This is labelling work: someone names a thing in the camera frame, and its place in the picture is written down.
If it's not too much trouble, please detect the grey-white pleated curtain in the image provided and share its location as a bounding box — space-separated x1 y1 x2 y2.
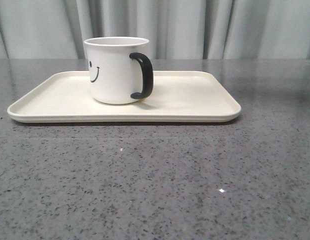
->
0 0 310 60

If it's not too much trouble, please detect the white smiley mug black handle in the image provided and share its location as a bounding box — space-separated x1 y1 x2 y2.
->
84 36 154 105

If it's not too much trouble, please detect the cream rectangular plastic tray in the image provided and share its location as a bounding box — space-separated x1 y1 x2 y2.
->
7 71 242 123

